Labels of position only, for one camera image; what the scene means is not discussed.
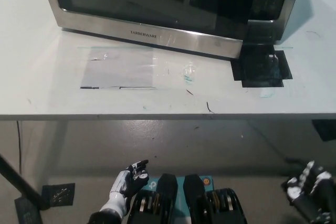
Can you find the black tape patch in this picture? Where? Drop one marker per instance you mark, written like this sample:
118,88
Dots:
260,69

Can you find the large black floor tape square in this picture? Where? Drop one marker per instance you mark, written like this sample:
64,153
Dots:
59,195

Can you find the black teal robot torso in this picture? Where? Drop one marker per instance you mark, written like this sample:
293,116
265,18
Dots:
194,203

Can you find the small black floor tape square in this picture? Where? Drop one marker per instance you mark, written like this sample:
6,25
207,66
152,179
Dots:
26,212

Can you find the black table leg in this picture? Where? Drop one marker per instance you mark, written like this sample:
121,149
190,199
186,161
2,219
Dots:
21,182

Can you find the black bracket under table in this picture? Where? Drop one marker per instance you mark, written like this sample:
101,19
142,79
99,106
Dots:
325,129

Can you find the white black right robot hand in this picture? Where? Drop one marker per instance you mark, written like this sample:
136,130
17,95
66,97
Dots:
307,182

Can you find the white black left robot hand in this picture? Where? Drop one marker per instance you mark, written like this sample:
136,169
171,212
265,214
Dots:
130,182

